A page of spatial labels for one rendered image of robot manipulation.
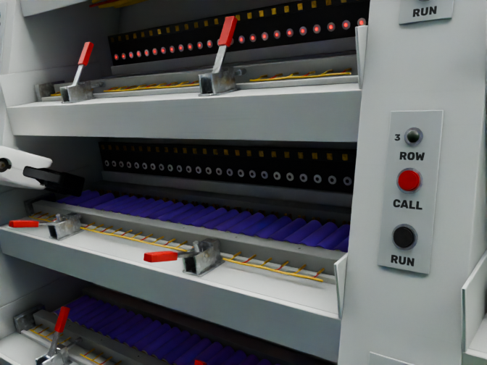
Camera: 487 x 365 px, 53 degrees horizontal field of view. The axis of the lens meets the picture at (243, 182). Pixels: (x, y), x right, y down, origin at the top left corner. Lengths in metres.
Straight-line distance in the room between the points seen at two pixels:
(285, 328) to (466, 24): 0.29
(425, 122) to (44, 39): 0.68
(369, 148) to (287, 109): 0.09
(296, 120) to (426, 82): 0.12
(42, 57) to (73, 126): 0.22
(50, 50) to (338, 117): 0.60
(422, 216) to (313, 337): 0.15
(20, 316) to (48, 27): 0.48
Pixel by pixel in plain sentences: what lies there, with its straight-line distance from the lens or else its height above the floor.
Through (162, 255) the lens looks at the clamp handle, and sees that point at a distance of 0.49.
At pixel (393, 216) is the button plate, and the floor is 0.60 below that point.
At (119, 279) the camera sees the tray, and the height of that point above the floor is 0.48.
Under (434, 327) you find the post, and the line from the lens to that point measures 0.40.
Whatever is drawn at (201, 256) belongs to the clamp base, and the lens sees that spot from 0.53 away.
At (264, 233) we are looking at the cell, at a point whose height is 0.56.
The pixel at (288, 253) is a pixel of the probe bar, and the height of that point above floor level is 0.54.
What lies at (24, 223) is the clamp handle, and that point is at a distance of 0.71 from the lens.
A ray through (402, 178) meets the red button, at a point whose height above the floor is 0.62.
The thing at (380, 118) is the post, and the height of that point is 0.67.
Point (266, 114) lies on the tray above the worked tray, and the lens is 0.48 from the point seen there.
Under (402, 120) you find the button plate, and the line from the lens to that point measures 0.40.
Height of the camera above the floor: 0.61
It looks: level
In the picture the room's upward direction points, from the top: 5 degrees clockwise
